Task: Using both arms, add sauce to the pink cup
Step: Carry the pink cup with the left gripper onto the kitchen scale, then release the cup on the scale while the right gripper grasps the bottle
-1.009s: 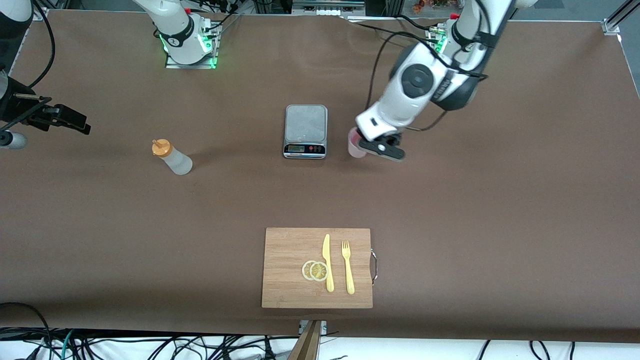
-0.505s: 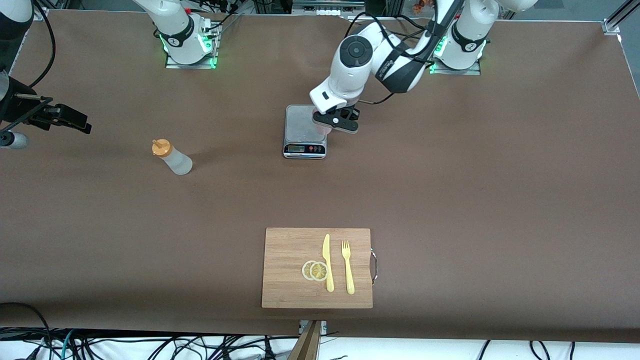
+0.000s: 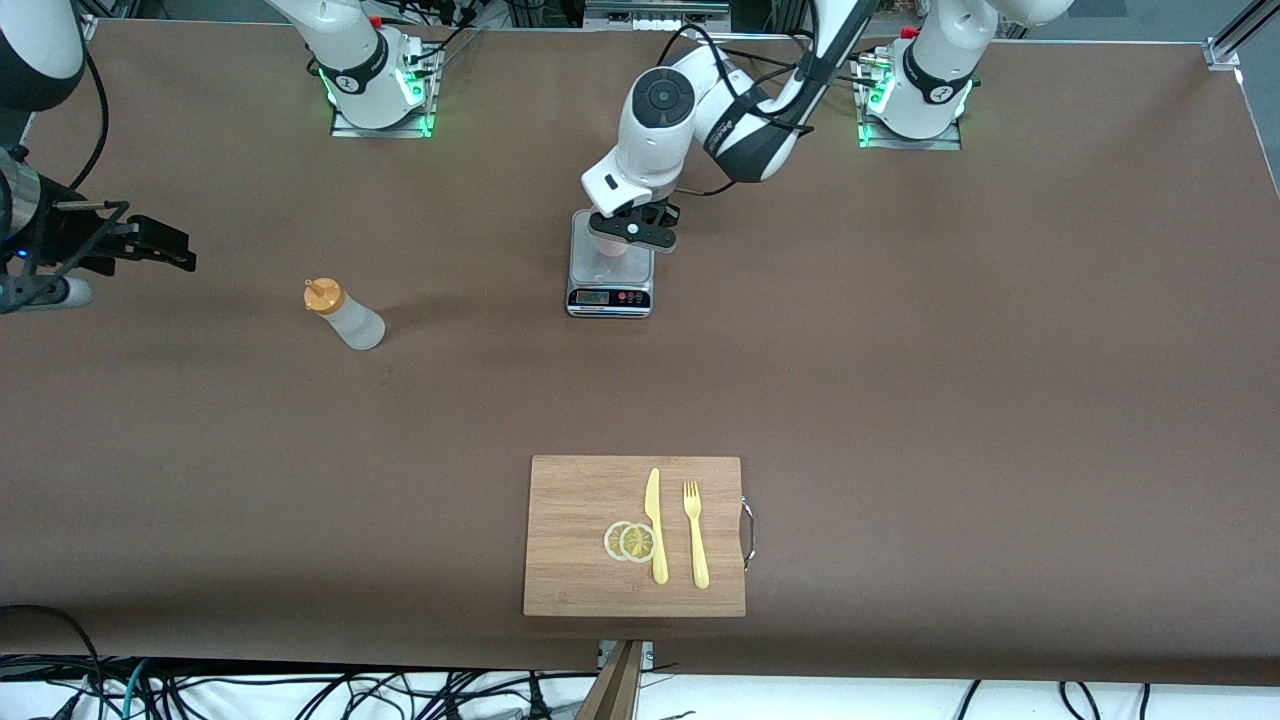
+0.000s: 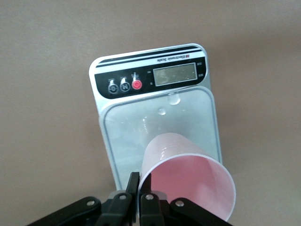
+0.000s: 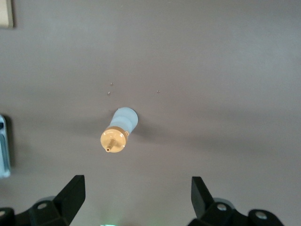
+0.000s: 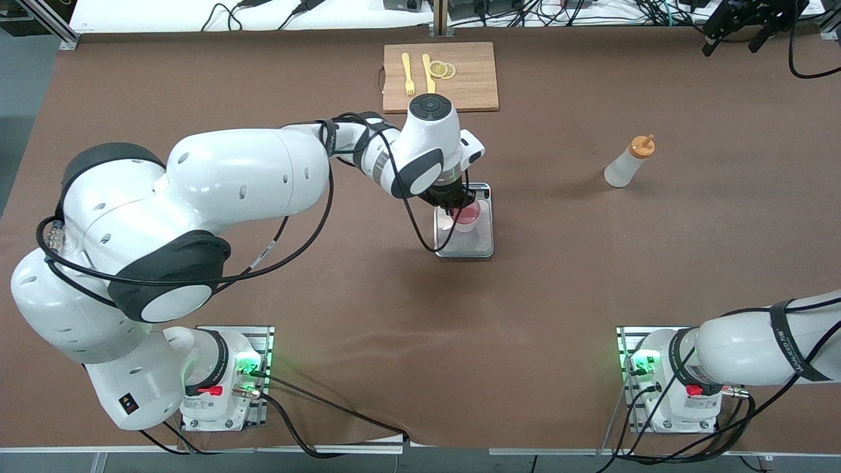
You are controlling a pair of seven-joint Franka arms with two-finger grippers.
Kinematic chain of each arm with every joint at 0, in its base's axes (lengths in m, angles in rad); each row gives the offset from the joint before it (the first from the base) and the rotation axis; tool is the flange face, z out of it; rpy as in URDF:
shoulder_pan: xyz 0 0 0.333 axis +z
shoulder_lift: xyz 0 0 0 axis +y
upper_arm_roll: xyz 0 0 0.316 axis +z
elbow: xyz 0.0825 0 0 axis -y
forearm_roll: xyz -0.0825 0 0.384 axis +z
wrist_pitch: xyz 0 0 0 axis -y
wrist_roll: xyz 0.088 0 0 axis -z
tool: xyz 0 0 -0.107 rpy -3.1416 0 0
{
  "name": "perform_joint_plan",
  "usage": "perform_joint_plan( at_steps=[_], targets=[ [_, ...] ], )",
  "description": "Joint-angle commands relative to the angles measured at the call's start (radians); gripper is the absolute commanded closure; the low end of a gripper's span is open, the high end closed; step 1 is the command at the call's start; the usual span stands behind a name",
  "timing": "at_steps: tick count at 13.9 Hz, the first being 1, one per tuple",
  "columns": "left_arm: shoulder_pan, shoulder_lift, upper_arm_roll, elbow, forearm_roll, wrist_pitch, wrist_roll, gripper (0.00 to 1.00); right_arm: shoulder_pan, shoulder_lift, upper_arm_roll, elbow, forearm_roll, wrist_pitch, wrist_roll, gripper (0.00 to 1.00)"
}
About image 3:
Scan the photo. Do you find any translucent sauce bottle orange cap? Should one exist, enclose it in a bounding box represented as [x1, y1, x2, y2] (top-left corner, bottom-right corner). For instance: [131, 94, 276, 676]
[304, 278, 386, 351]

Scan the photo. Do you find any silver digital kitchen scale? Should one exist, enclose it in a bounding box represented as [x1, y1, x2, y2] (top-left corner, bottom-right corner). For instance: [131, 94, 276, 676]
[566, 209, 657, 320]

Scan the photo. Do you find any yellow plastic knife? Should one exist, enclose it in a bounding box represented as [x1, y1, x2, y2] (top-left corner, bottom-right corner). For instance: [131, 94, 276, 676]
[644, 467, 669, 586]

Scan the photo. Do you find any wooden cutting board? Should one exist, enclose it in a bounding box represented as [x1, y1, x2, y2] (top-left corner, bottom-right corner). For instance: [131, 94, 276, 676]
[522, 455, 757, 618]

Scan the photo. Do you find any yellow plastic fork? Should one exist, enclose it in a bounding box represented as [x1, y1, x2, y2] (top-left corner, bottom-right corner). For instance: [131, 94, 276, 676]
[683, 480, 711, 590]

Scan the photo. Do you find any brown table cover sheet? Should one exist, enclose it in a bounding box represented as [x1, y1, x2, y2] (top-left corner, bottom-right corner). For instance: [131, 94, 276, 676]
[0, 18, 1280, 689]

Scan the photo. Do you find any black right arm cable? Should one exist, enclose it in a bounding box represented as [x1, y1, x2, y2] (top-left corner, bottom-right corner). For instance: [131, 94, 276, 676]
[62, 40, 110, 193]

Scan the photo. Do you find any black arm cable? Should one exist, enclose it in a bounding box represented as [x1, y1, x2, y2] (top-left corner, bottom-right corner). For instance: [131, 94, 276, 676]
[62, 40, 110, 193]
[655, 20, 863, 197]

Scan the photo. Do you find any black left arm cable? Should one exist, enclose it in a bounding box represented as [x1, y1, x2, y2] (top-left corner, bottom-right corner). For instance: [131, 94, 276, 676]
[655, 20, 863, 197]

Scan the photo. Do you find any black table cable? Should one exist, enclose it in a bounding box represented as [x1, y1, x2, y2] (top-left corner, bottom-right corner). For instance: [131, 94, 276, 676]
[712, 45, 801, 71]

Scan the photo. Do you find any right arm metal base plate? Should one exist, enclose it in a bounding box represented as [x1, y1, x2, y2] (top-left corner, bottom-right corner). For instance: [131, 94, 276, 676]
[330, 45, 437, 139]

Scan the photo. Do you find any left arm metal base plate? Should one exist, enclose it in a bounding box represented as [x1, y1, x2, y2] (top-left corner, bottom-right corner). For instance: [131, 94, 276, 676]
[858, 50, 963, 151]

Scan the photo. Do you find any black looped floor cable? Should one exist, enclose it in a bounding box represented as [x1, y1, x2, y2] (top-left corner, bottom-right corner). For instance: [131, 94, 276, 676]
[0, 604, 103, 701]

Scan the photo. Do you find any wooden post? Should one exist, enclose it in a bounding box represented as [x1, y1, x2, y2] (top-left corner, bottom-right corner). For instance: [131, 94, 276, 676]
[575, 640, 646, 720]

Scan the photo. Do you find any aluminium frame corner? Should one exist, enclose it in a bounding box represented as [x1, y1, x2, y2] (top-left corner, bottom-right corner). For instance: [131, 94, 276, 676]
[1204, 0, 1280, 71]

